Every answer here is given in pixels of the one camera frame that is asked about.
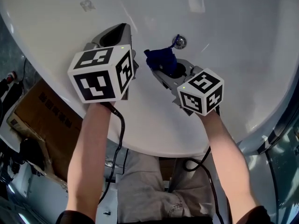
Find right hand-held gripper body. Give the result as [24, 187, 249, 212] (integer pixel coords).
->
[171, 66, 225, 116]

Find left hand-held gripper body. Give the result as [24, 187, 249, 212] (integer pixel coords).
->
[67, 43, 140, 104]

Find blue cloth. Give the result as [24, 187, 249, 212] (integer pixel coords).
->
[144, 34, 180, 76]

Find white bathtub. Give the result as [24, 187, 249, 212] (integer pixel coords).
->
[0, 0, 299, 158]

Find person's left forearm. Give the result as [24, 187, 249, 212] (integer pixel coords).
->
[66, 101, 117, 224]

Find person's right forearm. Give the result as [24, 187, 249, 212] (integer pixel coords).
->
[199, 110, 257, 219]

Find chrome bathtub drain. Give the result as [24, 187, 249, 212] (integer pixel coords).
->
[172, 35, 187, 49]

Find brown cardboard box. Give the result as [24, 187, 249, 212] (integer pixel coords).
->
[6, 78, 84, 184]

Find grey trousers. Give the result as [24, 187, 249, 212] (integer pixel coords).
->
[116, 152, 215, 219]

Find dark glass window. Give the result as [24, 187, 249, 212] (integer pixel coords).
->
[256, 106, 299, 224]

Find white low counter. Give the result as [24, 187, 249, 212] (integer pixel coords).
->
[0, 134, 71, 224]

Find black shirt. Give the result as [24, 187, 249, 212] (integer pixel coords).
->
[56, 205, 275, 224]

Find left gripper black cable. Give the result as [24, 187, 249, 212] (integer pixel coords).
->
[98, 101, 126, 205]

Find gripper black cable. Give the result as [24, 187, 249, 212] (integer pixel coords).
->
[98, 101, 126, 205]
[183, 146, 226, 224]

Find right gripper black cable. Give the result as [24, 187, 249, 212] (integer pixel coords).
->
[183, 146, 226, 224]

